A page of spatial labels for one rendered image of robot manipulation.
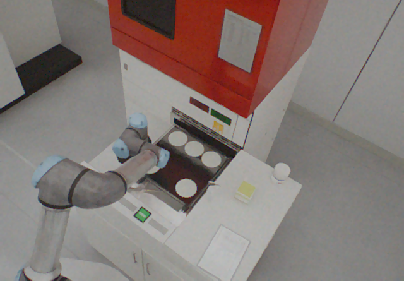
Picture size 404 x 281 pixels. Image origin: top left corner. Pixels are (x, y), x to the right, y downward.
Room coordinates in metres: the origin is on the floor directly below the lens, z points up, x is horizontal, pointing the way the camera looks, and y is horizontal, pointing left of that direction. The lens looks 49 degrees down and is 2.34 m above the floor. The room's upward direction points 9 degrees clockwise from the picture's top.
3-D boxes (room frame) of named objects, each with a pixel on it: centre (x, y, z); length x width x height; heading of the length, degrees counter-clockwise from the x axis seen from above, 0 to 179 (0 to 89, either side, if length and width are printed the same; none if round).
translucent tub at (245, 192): (0.84, -0.21, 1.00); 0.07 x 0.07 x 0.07; 67
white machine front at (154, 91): (1.31, 0.18, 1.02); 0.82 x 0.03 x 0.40; 63
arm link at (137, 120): (0.94, 0.30, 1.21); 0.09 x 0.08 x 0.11; 165
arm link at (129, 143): (0.84, 0.31, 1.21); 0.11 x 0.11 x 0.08; 75
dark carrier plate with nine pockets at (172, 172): (1.02, 0.11, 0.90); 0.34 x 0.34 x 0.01; 63
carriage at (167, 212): (0.78, 0.21, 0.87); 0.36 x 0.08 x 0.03; 63
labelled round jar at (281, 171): (0.96, -0.36, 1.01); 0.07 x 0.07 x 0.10
